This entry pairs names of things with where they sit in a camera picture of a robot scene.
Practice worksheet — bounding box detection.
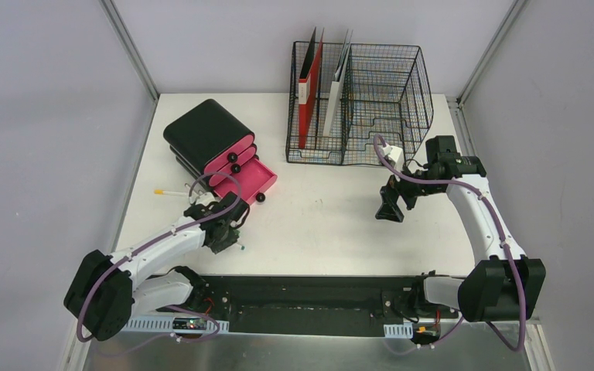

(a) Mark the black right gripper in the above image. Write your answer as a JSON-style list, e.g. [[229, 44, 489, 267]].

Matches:
[[375, 158, 442, 223]]

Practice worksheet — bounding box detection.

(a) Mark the black pink drawer unit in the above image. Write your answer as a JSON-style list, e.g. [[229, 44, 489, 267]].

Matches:
[[163, 99, 278, 205]]

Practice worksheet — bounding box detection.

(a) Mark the grey notebook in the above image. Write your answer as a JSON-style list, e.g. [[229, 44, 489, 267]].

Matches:
[[323, 29, 353, 136]]

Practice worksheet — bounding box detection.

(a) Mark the red notebook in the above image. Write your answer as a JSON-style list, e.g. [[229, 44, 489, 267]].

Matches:
[[298, 27, 323, 149]]

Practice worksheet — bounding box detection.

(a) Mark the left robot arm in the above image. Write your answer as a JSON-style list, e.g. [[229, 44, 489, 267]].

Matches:
[[63, 192, 250, 342]]

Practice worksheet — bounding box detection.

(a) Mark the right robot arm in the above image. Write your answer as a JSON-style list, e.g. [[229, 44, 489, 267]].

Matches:
[[373, 134, 546, 322]]

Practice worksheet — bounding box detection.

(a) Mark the white pen orange cap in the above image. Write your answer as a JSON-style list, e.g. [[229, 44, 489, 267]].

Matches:
[[154, 189, 190, 197]]

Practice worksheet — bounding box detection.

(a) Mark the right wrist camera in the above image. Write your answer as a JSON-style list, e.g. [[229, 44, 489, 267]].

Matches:
[[379, 143, 405, 172]]

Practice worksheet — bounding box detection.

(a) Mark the black wire mesh organizer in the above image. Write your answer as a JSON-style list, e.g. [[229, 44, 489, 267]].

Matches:
[[285, 41, 434, 165]]

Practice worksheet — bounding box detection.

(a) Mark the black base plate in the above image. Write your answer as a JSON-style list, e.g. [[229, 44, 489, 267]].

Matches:
[[159, 275, 458, 337]]

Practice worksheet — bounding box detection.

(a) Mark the white cable duct right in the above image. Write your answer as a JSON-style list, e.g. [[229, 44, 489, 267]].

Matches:
[[383, 322, 413, 339]]

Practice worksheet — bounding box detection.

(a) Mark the white cable duct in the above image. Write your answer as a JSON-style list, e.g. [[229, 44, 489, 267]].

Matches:
[[121, 315, 230, 335], [383, 322, 413, 339]]

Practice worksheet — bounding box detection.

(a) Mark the white cable duct left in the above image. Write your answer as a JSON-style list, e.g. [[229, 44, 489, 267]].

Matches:
[[121, 315, 230, 335]]

